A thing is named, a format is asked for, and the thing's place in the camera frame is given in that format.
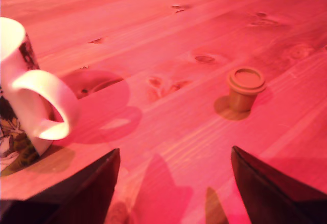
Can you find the tan coffee capsule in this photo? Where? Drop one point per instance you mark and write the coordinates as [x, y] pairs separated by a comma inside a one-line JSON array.
[[244, 88]]

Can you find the white mug with floral print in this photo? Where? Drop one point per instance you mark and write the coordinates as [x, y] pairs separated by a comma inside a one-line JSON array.
[[15, 55]]

